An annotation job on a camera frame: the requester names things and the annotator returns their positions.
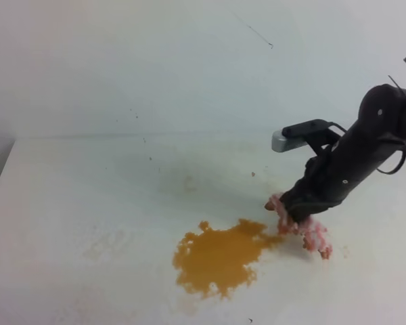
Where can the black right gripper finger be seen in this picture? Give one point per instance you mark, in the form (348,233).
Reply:
(302,211)

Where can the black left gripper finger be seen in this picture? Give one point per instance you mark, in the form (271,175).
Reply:
(291,200)

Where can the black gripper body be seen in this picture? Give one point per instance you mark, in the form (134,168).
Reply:
(338,170)

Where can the pink striped rag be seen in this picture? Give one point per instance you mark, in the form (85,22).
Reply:
(313,232)

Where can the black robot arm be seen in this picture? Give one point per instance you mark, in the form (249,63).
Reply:
(382,115)

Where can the brown coffee stain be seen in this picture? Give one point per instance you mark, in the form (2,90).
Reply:
(216,262)

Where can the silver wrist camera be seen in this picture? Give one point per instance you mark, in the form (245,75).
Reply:
(316,134)

